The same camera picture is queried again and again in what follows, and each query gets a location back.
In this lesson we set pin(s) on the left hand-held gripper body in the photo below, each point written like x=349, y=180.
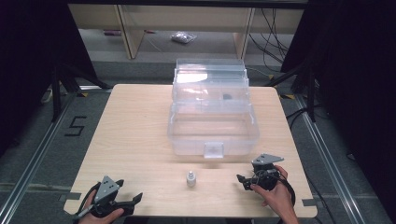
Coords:
x=106, y=187

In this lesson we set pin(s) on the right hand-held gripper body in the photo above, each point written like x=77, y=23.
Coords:
x=265, y=174

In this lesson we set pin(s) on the small white bottle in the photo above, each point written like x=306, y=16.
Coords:
x=191, y=179

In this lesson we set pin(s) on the clear plastic storage box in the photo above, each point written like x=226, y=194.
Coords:
x=213, y=118

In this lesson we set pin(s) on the person's right hand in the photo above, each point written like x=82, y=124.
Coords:
x=277, y=199

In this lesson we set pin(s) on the person's left hand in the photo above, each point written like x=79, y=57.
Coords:
x=99, y=219

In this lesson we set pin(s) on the black tape strip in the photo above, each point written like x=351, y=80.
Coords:
x=309, y=202
x=70, y=196

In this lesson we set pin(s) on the black metal stand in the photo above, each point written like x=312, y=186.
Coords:
x=306, y=90
x=57, y=90

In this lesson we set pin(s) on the black curtain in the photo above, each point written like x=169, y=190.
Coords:
x=34, y=62
x=351, y=87

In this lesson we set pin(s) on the clear plastic bag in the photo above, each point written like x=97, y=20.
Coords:
x=183, y=37

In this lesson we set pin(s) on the light wooden shelf unit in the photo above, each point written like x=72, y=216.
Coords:
x=186, y=18

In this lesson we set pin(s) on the metal floor rail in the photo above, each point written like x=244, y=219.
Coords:
x=330, y=158
x=31, y=158

